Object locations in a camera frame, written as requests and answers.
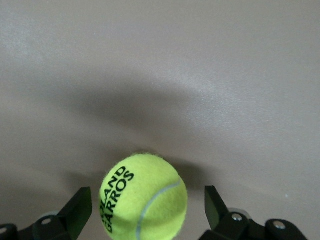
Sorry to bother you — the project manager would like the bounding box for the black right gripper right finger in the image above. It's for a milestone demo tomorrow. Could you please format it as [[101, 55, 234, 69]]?
[[199, 185, 307, 240]]

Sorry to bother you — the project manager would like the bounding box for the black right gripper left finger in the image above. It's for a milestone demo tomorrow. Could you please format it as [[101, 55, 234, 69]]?
[[0, 187, 94, 240]]

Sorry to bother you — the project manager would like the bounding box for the yellow tennis ball Roland Garros print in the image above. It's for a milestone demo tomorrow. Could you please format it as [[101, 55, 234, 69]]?
[[98, 151, 189, 240]]

